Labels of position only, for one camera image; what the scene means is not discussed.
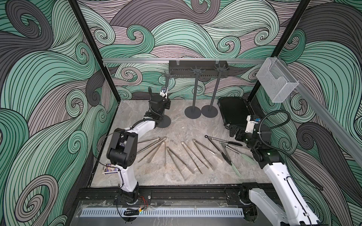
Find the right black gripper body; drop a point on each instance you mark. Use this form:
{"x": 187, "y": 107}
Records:
{"x": 244, "y": 137}

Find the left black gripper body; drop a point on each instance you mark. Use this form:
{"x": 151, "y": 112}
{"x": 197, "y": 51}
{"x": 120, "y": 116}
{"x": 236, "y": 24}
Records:
{"x": 164, "y": 106}

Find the green metal tongs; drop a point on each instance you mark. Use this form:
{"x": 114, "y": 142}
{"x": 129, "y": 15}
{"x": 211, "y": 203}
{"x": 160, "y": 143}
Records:
{"x": 244, "y": 156}

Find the black metal tongs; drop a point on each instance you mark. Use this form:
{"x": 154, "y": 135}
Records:
{"x": 220, "y": 151}

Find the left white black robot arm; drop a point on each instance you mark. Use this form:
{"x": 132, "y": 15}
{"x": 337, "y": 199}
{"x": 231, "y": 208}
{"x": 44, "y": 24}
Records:
{"x": 122, "y": 150}

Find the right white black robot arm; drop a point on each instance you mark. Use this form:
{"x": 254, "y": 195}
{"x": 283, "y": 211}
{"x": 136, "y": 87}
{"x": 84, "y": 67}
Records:
{"x": 293, "y": 210}

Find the black tray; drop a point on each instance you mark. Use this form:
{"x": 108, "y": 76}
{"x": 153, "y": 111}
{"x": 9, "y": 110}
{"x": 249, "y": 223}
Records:
{"x": 234, "y": 111}

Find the small card box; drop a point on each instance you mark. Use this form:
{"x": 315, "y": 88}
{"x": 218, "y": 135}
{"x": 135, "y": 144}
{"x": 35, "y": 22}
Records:
{"x": 109, "y": 169}

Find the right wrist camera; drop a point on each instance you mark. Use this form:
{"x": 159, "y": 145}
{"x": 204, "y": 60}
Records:
{"x": 252, "y": 120}

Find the black perforated wall shelf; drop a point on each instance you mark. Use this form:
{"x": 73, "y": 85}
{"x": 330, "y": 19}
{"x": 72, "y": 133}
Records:
{"x": 204, "y": 68}

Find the clear plastic wall bin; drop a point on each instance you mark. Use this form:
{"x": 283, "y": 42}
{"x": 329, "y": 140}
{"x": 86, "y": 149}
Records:
{"x": 277, "y": 79}

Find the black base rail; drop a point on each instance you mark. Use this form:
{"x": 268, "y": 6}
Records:
{"x": 232, "y": 194}

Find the white slotted cable duct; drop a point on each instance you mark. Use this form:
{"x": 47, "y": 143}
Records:
{"x": 166, "y": 212}

